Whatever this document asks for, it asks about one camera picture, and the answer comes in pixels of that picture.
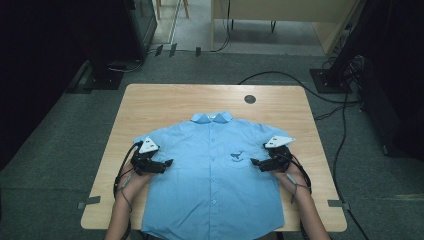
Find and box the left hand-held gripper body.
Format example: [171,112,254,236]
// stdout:
[130,136,160,177]

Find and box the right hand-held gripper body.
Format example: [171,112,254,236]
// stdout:
[263,135,296,173]

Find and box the light blue short-sleeved shirt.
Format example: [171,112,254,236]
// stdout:
[134,111,291,240]

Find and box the person's right hand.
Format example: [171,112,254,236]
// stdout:
[270,162,312,198]

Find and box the person's left hand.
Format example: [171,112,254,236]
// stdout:
[115,163,158,203]

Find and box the grey tape strip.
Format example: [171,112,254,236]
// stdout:
[77,195,102,210]
[327,198,351,211]

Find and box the black metal stand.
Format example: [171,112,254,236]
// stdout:
[83,49,125,91]
[309,0,379,94]

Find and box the black equipment rack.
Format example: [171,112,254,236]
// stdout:
[346,54,424,161]

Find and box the glass cabinet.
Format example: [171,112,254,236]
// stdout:
[124,0,158,61]

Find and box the dark curtain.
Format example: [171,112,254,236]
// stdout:
[363,0,424,111]
[0,0,134,171]

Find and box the beige wooden desk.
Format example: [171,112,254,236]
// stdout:
[210,0,363,56]

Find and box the left hand-held gripper black cable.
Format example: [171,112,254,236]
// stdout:
[112,140,145,240]

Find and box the hand-held gripper black cable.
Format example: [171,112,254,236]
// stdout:
[283,151,314,240]
[112,140,145,240]

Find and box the grey wrist cord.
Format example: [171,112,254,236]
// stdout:
[285,172,300,205]
[118,174,134,214]

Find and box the right hand-held gripper black cable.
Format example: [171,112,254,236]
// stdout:
[283,151,314,240]

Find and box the short black floor cable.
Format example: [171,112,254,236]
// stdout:
[313,102,363,121]

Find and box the long black floor cable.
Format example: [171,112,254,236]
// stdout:
[332,89,371,240]
[237,70,363,105]

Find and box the hanging black cable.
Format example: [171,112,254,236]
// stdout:
[213,0,232,53]

